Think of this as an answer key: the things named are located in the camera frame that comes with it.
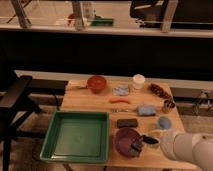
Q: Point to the purple bowl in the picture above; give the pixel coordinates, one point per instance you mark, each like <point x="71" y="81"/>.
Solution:
<point x="123" y="140"/>

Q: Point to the yellow-handled spoon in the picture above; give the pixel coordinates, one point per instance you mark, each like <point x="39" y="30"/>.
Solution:
<point x="78" y="87"/>

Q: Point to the light blue crumpled cloth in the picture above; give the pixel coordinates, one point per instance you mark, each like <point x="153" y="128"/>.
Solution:
<point x="121" y="90"/>

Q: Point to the green plastic tray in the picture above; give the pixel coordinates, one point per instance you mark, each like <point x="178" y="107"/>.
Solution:
<point x="77" y="137"/>

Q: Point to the small metal utensil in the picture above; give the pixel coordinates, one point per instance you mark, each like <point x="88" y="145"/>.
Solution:
<point x="119" y="110"/>

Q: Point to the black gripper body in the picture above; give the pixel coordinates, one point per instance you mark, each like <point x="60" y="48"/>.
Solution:
<point x="149" y="140"/>

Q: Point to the white cup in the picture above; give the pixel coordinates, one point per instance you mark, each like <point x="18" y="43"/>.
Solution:
<point x="138" y="81"/>

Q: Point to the red bowl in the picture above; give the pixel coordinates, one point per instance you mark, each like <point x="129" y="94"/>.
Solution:
<point x="96" y="83"/>

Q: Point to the small brown jar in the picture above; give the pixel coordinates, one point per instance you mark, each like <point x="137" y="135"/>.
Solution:
<point x="168" y="106"/>

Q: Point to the black chair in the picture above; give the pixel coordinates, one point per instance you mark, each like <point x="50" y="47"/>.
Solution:
<point x="15" y="108"/>

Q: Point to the blue folded cloth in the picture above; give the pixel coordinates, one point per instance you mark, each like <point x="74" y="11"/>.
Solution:
<point x="146" y="110"/>

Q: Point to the brown pinecone-like object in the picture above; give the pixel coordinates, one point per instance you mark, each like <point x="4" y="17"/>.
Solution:
<point x="159" y="91"/>

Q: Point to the black rectangular sponge block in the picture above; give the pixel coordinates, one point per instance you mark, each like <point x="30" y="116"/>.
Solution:
<point x="121" y="123"/>

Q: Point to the small blue cup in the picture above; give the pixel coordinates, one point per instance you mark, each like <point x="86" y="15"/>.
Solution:
<point x="163" y="123"/>

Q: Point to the orange carrot toy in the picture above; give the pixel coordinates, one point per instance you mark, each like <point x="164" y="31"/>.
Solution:
<point x="119" y="100"/>

